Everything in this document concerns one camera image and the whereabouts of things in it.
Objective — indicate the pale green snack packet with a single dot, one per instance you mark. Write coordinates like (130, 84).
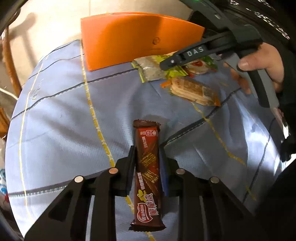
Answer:
(150, 68)

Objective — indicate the person's dark clothing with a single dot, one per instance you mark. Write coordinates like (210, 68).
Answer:
(277, 204)

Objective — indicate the brown chocolate wafer bar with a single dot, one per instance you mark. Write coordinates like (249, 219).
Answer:
(148, 162)

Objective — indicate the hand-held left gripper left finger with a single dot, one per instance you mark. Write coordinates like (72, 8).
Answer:
(130, 171)

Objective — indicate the orange cardboard box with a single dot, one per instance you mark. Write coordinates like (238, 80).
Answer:
(129, 39)

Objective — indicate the person's right forearm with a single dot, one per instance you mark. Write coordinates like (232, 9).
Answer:
(290, 92)

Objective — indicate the orange-ended cracker packet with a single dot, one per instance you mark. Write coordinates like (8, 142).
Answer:
(194, 89)

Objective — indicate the person's right hand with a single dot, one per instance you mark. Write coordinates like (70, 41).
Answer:
(270, 62)

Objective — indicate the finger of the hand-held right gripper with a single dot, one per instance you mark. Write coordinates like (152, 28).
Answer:
(182, 58)

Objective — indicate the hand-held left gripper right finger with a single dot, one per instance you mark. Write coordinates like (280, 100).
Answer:
(164, 178)

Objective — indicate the blue checked tablecloth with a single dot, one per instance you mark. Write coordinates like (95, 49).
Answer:
(69, 127)

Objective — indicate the carved wooden chair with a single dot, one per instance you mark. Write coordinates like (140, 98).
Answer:
(11, 64)

